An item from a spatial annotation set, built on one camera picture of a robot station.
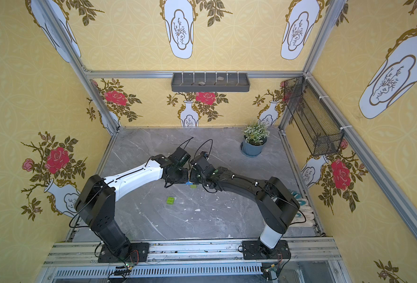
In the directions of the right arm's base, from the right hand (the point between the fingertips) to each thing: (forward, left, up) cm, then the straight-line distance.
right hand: (192, 181), depth 88 cm
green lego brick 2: (-8, +11, -5) cm, 15 cm away
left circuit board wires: (-37, +25, -7) cm, 45 cm away
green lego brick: (0, 0, -5) cm, 5 cm away
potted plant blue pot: (+23, -32, +8) cm, 40 cm away
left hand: (+1, +3, 0) cm, 3 cm away
